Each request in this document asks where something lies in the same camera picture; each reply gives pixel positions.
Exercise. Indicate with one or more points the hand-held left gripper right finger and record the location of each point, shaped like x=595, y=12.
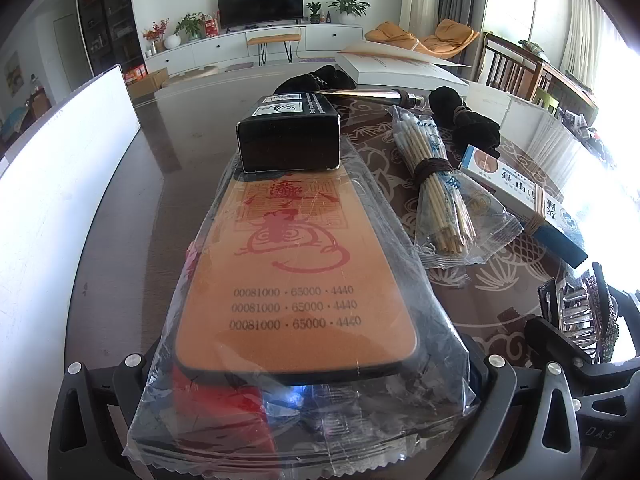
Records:
x=500, y=390

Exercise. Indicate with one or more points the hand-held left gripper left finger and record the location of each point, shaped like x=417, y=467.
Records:
x=107, y=410

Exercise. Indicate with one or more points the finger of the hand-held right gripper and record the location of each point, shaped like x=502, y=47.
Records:
x=607, y=285
x=550, y=340

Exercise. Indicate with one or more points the silver hair claw clip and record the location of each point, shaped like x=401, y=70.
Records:
x=580, y=315

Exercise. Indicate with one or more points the white and blue medicine box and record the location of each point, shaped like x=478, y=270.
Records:
x=515, y=185

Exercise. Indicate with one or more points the white storage box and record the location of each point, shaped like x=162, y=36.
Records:
x=55, y=240

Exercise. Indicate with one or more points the bagged bundle of wooden sticks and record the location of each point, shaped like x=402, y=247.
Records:
x=440, y=180

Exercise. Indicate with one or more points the plastic-wrapped orange board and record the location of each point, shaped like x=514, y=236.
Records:
x=295, y=280

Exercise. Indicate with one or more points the small black box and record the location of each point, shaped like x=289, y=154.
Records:
x=287, y=135

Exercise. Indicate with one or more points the row of assorted clutter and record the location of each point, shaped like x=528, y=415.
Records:
x=585, y=130

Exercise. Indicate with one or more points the green stool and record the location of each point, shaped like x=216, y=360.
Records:
x=545, y=100

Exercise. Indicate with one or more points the dark wooden chair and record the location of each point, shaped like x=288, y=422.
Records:
x=505, y=67

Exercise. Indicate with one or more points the sheer white curtain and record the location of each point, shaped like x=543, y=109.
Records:
x=587, y=30

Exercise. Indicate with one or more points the orange lounge chair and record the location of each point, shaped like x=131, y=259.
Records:
x=445, y=37

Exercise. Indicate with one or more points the white flat box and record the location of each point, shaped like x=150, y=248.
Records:
x=400, y=67

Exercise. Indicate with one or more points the gold cosmetic tube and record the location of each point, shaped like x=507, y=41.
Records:
x=370, y=95

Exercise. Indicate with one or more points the cardboard box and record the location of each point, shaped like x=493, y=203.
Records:
x=150, y=82

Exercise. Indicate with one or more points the orange snack boxes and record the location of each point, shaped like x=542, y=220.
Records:
x=135, y=74

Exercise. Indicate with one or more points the beige oval floor pad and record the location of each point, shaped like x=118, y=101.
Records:
x=192, y=75

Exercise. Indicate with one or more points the purple round mat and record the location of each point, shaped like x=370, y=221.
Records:
x=241, y=66

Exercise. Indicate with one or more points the round white vase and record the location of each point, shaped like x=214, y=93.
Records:
x=172, y=41

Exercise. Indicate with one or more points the white television cabinet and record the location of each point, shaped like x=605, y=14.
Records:
x=325, y=37

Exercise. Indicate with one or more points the red flowers in vase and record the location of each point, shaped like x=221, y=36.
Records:
x=156, y=34

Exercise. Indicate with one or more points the large leafy potted plant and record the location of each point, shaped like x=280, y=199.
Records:
x=348, y=5

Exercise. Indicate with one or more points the bushy green potted plant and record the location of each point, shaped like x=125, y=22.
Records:
x=191, y=25

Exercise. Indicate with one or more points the black display cabinet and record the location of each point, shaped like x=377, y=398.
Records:
x=105, y=15

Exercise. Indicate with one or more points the red gift box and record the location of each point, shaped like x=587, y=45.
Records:
x=211, y=26

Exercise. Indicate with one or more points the small potted plant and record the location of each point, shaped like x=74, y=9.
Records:
x=314, y=10

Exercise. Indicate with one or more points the orange bench with metal legs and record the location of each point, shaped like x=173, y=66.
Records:
x=274, y=38

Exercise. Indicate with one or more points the black television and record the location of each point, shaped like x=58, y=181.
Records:
x=260, y=5

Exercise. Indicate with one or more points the wall painting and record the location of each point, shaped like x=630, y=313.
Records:
x=14, y=74

